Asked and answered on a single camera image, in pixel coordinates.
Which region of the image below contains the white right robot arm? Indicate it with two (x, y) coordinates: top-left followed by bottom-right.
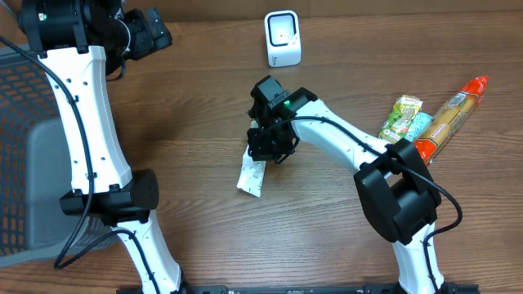
(248, 76), (463, 293)

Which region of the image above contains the teal wipes packet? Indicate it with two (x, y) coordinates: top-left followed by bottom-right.
(405, 112), (432, 142)

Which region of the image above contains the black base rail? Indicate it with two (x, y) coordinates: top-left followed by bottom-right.
(116, 283), (481, 294)

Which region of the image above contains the white barcode scanner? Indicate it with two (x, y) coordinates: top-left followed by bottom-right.
(264, 10), (302, 68)

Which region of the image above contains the green juice carton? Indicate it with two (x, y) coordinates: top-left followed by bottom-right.
(378, 95), (423, 144)

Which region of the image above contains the grey plastic shopping basket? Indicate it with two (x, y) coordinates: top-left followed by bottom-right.
(0, 44), (119, 269)

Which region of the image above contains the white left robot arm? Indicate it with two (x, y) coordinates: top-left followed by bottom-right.
(18, 0), (184, 294)

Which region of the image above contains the orange pasta packet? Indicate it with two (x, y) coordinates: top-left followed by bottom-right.
(413, 76), (489, 165)

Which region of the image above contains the white cream tube gold cap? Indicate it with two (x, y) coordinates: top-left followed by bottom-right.
(236, 145), (266, 198)

